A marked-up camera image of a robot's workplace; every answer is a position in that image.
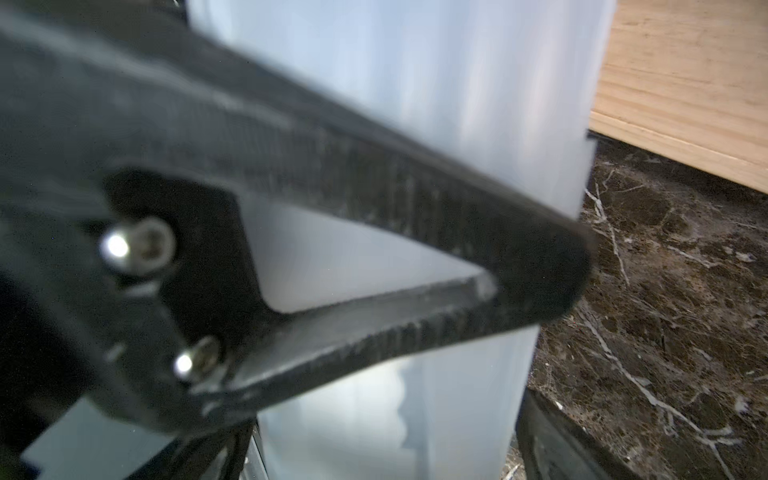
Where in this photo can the wooden two-tier shelf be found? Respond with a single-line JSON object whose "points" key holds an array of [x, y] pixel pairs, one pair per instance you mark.
{"points": [[688, 80]]}

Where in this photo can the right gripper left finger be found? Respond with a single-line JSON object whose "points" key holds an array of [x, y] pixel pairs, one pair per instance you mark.
{"points": [[189, 238]]}

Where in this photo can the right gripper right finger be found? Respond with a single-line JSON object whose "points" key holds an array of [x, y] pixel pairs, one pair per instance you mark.
{"points": [[553, 446]]}

